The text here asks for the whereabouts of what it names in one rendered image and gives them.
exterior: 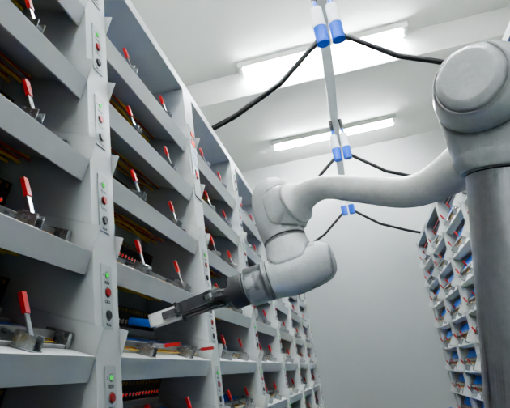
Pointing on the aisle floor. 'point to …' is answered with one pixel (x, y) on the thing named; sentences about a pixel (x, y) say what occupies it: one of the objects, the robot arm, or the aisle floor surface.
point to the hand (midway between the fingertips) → (165, 316)
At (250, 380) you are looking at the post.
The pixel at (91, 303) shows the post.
